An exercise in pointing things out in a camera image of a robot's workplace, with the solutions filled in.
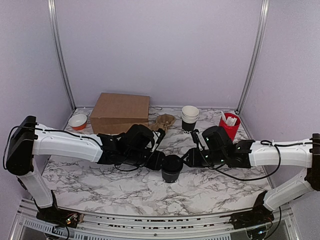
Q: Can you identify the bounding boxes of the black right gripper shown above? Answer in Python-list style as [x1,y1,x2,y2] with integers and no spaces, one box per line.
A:
[180,148,226,169]

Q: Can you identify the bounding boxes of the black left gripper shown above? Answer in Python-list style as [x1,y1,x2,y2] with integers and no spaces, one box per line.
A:
[125,149,170,172]

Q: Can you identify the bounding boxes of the black coffee cup lid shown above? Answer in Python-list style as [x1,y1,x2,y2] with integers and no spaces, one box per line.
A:
[162,154,184,173]

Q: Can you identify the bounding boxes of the single black paper cup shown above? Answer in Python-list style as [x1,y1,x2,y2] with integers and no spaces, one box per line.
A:
[161,169,181,184]

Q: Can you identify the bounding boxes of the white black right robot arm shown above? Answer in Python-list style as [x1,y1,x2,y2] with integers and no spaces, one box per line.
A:
[182,126,320,229]

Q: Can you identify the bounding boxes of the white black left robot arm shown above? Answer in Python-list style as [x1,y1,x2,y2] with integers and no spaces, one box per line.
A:
[2,115,166,228]

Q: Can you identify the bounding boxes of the brown cardboard cup carrier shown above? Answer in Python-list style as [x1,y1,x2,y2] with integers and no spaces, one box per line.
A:
[149,114,176,133]

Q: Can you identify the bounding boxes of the stack of black paper cups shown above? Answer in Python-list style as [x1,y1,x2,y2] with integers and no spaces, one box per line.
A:
[181,105,200,134]

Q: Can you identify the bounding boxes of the red ribbed plastic cup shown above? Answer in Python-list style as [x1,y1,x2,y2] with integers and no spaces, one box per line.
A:
[218,113,241,141]

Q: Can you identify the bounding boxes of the white sticks in red cup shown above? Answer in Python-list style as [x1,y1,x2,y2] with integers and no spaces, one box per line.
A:
[221,111,238,127]

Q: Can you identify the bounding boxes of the brown paper bag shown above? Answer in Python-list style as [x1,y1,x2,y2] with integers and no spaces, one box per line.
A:
[90,92,150,134]

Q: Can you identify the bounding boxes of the orange white ceramic bowl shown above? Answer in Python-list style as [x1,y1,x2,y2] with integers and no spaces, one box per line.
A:
[68,113,88,131]

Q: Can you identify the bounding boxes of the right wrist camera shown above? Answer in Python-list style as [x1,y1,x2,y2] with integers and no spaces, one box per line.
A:
[191,129,204,151]

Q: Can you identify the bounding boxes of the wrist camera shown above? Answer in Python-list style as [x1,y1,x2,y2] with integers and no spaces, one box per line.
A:
[151,128,166,152]
[191,129,204,151]

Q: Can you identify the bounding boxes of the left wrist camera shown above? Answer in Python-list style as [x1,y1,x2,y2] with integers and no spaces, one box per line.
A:
[151,128,166,152]

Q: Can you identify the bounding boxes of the paper bag twine handle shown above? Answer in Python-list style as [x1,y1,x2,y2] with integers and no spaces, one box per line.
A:
[149,105,163,111]

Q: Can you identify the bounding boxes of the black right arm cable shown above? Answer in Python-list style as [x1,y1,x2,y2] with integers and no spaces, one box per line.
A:
[207,139,311,181]

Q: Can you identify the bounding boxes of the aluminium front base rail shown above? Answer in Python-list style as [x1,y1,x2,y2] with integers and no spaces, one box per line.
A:
[8,199,301,240]

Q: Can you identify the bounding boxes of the right aluminium frame post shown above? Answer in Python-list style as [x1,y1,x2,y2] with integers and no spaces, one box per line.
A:
[236,0,270,115]

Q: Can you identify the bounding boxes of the aluminium frame post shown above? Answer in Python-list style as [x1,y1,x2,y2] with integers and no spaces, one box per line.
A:
[236,0,270,115]
[47,0,76,112]

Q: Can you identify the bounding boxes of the left aluminium frame post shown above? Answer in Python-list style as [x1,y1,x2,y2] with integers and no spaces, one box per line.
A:
[47,0,76,112]

